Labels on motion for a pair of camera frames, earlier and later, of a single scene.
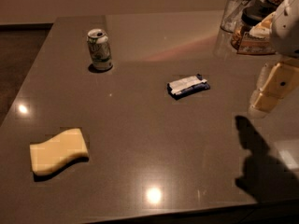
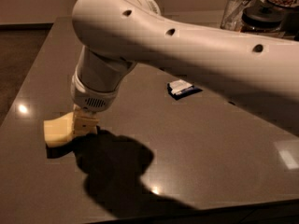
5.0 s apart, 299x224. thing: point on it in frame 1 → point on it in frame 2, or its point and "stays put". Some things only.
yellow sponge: x=55 y=152 → x=59 y=130
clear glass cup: x=236 y=2 stays put
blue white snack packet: x=188 y=86 stays put
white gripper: x=287 y=32 → x=90 y=98
